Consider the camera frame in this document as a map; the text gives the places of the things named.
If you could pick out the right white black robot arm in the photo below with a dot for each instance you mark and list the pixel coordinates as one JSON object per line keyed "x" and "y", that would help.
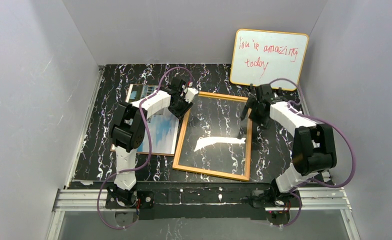
{"x": 313, "y": 149}

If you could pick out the yellow wooden picture frame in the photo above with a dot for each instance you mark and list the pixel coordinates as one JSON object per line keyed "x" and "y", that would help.
{"x": 179, "y": 145}

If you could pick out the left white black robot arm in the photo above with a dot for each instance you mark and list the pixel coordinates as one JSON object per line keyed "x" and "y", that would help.
{"x": 124, "y": 178}

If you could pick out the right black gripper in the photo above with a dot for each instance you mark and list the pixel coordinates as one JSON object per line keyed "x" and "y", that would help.
{"x": 255, "y": 108}

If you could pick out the whiteboard with red writing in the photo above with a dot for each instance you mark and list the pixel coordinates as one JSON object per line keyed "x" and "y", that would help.
{"x": 261, "y": 56}

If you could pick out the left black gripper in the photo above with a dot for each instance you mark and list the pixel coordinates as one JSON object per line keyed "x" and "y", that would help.
{"x": 179, "y": 108}

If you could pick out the building and sky photo board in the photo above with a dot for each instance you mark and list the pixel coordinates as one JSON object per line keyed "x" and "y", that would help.
{"x": 159, "y": 136}

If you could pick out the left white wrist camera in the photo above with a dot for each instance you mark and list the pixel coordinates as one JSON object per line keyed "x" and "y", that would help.
{"x": 190, "y": 94}

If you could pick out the aluminium rail with black bases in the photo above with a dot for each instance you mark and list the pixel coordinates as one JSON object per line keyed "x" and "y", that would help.
{"x": 197, "y": 200}

